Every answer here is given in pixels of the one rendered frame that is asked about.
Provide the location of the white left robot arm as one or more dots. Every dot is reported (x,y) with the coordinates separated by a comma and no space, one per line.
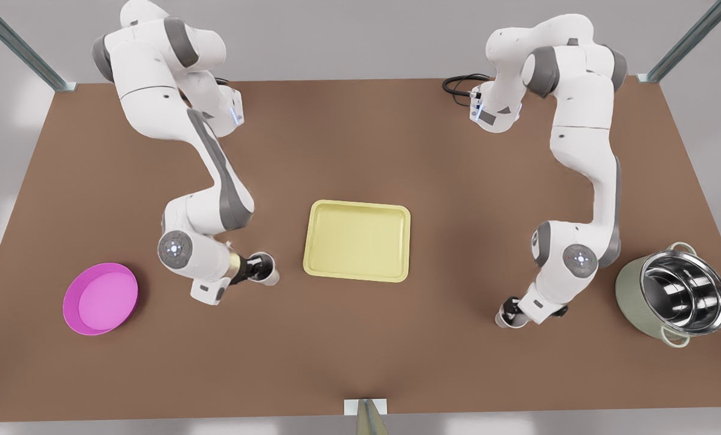
(581,139)

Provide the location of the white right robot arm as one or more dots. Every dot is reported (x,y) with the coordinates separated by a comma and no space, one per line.
(155,66)

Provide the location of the pink round plate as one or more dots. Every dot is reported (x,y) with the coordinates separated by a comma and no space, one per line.
(101,299)

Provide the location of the green pot with steel inside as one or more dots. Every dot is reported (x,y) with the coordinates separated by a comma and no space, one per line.
(635,296)

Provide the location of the silver frame post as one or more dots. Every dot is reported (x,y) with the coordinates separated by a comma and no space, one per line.
(368,417)
(19,45)
(689,39)

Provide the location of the yellow rectangular tray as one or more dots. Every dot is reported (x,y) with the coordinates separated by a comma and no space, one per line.
(357,241)

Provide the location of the white IKEA cup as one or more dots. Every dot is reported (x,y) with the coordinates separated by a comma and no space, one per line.
(505,324)
(273,278)

